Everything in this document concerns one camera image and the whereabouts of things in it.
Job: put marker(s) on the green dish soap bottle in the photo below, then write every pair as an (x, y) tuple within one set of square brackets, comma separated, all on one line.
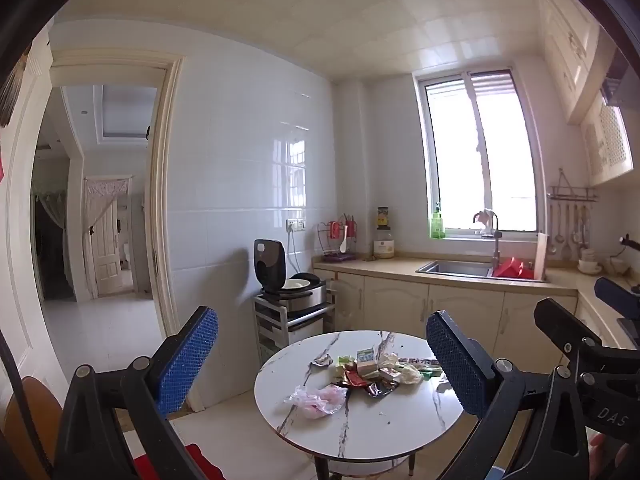
[(438, 225)]

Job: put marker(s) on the green white small carton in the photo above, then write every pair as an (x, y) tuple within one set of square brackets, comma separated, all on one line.
[(365, 355)]

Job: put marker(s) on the stack of white bowls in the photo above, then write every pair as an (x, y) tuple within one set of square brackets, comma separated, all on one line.
[(590, 262)]

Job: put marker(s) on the cream upper kitchen cabinets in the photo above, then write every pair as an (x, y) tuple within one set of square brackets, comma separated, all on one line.
[(565, 50)]

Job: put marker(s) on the steel kitchen sink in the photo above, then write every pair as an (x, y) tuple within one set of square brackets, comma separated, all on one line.
[(450, 267)]

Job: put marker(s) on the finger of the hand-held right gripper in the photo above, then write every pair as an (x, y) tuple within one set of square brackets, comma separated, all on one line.
[(565, 325), (612, 292)]

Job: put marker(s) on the white wall socket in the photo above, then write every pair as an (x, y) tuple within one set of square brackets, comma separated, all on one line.
[(295, 224)]

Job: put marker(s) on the yellow label bottle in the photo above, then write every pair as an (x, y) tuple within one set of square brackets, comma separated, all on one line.
[(383, 217)]

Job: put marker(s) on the metal kitchen faucet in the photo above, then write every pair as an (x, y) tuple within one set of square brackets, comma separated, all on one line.
[(495, 240)]

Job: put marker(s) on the kitchen window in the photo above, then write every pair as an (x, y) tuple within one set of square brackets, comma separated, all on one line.
[(480, 160)]

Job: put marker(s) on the small green candy wrappers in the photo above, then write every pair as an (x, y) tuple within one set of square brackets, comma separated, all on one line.
[(430, 372)]

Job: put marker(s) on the white rice spoon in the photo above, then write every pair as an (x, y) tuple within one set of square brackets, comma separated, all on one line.
[(343, 242)]

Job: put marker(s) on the wooden chair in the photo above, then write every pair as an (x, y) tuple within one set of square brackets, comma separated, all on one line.
[(25, 425)]

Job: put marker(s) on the pink plastic bag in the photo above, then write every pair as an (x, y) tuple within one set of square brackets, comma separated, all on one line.
[(317, 399)]

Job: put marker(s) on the round marble table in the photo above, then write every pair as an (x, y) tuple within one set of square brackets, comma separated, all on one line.
[(390, 425)]

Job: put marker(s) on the grey metal storage rack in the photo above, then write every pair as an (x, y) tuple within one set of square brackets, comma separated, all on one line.
[(280, 330)]

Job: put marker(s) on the red foil wrapper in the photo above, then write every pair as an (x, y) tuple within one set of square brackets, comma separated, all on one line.
[(356, 379)]

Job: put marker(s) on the cream door frame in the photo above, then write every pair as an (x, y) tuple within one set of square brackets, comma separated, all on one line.
[(162, 210)]

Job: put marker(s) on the red stool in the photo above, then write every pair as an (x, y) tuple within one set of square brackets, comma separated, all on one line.
[(200, 465)]

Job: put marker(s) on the glass jar white label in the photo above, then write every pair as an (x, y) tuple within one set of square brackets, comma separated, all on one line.
[(384, 247)]

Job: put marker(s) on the wooden cutting board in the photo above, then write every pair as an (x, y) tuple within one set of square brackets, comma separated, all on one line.
[(541, 257)]

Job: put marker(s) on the black rice cooker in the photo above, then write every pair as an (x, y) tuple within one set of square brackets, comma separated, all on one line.
[(280, 275)]

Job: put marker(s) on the white panel door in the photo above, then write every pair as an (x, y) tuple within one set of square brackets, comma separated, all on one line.
[(107, 240)]

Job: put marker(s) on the red plastic basin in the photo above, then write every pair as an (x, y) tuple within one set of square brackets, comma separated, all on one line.
[(512, 269)]

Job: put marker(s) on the person's right hand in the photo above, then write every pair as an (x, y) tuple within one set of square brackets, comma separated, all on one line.
[(602, 457)]

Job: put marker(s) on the wall utensil rack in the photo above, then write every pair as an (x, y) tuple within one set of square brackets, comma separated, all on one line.
[(570, 210)]

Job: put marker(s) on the long striped wrapper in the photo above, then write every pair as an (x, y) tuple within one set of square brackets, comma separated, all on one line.
[(417, 360)]

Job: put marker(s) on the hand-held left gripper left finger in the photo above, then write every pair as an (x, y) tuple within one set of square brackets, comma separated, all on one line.
[(187, 360)]

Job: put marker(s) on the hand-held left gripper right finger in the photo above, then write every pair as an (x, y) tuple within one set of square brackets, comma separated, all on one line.
[(455, 360)]

